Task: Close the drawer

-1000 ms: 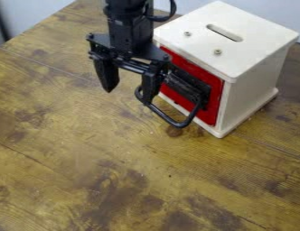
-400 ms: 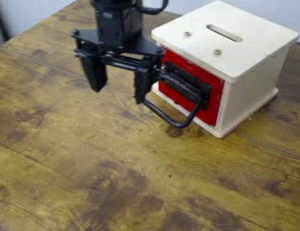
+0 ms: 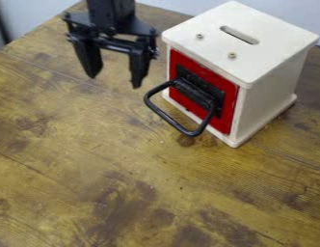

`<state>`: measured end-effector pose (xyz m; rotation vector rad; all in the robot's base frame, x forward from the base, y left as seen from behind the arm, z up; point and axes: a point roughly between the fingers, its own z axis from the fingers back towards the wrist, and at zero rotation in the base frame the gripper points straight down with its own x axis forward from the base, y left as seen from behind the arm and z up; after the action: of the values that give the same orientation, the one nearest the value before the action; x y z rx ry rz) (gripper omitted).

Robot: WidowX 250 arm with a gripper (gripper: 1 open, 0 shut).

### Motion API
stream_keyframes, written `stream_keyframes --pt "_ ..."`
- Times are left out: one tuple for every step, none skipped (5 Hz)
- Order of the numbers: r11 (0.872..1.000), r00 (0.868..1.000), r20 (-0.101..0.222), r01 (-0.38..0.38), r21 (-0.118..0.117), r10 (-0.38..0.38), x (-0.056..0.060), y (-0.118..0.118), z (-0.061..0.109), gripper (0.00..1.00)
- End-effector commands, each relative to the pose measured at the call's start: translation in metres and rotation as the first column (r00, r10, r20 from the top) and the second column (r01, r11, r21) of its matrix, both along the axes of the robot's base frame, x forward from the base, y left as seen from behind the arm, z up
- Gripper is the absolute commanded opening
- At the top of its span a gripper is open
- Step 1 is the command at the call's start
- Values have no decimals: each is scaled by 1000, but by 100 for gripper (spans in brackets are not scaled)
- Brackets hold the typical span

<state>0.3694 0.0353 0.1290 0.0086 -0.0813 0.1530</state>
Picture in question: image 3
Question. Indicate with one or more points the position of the metal screw front top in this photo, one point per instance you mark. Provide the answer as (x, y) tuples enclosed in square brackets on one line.
[(232, 55)]

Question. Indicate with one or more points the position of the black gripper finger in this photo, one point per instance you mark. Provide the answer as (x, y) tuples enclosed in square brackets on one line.
[(140, 59), (89, 55)]

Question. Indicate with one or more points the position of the white wooden box cabinet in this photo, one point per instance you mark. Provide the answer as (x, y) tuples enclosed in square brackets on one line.
[(271, 47)]

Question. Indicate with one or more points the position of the black metal drawer handle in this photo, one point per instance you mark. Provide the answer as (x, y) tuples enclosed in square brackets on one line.
[(195, 92)]

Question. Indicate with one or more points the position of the red drawer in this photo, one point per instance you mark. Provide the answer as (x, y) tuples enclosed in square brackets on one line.
[(221, 124)]

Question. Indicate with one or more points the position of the metal screw near slot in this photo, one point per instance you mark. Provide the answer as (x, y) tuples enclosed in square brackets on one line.
[(200, 36)]

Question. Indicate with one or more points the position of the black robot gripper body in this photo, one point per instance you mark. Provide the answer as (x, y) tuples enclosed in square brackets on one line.
[(113, 17)]

